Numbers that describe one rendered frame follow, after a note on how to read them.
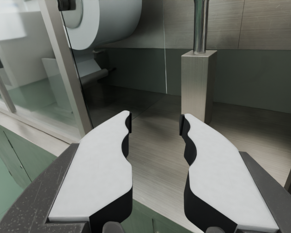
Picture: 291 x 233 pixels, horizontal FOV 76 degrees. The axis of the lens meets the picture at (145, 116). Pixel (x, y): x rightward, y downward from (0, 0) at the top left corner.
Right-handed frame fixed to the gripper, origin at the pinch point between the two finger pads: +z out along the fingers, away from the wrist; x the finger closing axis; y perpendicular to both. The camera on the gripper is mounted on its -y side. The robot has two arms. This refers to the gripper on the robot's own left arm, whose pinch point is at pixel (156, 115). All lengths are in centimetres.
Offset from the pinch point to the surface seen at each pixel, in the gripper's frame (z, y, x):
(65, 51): 38.6, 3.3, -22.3
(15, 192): 100, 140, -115
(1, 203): 89, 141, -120
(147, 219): 20.9, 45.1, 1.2
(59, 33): 38.3, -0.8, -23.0
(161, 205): 17.2, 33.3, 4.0
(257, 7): 64, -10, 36
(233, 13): 68, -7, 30
